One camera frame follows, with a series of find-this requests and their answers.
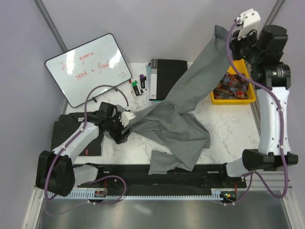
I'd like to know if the green black marker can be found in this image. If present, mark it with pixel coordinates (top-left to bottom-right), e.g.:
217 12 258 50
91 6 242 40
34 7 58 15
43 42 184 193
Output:
132 81 142 96

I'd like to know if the black folder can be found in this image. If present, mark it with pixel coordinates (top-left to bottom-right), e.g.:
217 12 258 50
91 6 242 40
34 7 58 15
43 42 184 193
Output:
151 59 188 95

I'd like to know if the white whiteboard black frame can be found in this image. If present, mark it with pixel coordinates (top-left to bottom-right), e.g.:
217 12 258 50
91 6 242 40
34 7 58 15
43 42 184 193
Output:
45 33 132 108

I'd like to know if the plaid shirt in bin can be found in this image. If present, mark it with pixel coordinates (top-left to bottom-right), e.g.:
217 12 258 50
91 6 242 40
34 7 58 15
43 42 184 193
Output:
213 72 249 100

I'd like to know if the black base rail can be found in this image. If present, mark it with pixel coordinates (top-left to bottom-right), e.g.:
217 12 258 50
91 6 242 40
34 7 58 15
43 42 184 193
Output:
80 164 246 196

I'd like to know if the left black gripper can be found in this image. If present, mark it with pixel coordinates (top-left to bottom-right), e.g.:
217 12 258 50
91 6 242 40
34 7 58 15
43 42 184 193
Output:
107 112 132 145

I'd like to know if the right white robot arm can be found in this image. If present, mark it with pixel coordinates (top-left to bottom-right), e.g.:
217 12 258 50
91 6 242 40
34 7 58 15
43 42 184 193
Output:
218 25 299 188

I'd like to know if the purple black marker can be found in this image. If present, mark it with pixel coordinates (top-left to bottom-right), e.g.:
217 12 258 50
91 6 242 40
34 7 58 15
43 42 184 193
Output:
140 74 146 89

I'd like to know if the yellow plastic bin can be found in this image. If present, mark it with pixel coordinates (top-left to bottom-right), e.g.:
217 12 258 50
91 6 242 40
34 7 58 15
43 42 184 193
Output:
210 67 256 105

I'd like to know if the red marker pen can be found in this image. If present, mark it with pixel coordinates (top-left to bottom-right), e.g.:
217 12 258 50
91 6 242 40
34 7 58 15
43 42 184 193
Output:
129 79 133 94

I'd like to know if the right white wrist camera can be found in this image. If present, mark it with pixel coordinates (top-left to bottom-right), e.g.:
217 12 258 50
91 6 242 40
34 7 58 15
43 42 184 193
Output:
236 8 261 40

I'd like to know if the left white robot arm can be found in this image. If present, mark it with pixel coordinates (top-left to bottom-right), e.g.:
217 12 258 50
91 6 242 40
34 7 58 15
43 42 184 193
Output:
36 102 136 197

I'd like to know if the folded black striped shirt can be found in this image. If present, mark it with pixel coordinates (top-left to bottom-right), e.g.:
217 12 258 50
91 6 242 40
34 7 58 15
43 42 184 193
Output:
50 112 104 156

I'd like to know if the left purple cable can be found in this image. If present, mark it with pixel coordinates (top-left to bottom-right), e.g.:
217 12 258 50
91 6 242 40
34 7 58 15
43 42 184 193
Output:
43 83 130 200

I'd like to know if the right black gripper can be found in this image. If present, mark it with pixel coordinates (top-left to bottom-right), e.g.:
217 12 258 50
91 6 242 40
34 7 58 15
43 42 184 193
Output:
230 26 264 66

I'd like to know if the white slotted cable duct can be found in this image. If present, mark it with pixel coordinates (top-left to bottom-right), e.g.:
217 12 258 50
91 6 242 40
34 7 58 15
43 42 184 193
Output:
54 188 223 201

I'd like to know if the grey long sleeve shirt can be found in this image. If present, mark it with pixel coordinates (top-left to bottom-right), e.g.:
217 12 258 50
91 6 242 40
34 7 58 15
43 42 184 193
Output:
128 25 229 175

